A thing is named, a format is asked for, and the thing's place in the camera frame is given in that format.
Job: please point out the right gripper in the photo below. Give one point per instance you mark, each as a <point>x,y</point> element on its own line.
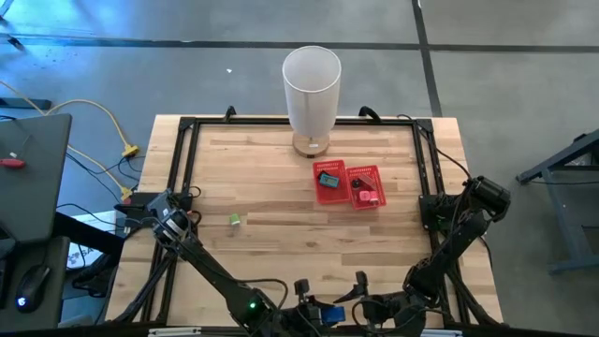
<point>398,311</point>

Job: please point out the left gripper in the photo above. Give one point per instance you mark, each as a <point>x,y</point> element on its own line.
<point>302,320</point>

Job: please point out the blue rectangular box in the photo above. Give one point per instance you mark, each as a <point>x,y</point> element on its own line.
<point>334,316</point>

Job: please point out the pink dual-port USB charger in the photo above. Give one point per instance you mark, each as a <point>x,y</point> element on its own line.
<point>365,195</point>

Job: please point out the teal digital timer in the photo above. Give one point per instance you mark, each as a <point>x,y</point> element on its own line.
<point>329,180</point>

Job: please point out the green white USB charger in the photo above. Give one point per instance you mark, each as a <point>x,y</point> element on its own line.
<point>234,219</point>

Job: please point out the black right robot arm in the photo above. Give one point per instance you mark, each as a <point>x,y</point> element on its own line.
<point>449,248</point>

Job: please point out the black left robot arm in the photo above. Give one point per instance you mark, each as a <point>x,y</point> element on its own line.
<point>210,276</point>

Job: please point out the red plastic basket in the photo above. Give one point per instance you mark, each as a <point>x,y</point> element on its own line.
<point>323,194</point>
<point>379,185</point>

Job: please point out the black table clamp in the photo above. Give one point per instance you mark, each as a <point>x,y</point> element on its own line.
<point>369,112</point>
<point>229,112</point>

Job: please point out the white shade table lamp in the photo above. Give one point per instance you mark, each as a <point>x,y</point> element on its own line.
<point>311,93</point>

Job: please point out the white printed paper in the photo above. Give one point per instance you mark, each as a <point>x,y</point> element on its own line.
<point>93,222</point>

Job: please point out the blue-grey metal table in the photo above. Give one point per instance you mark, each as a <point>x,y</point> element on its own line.
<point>557,160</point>

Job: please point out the dark grey desk pad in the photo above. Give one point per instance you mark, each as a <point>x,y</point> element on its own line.
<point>58,281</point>

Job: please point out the black computer mouse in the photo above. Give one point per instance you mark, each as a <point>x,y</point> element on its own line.
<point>33,288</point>

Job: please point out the grey desk top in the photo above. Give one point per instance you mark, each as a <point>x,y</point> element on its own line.
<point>33,178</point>

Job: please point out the grey metal bracket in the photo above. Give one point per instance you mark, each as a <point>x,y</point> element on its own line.
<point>173,332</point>
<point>435,333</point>

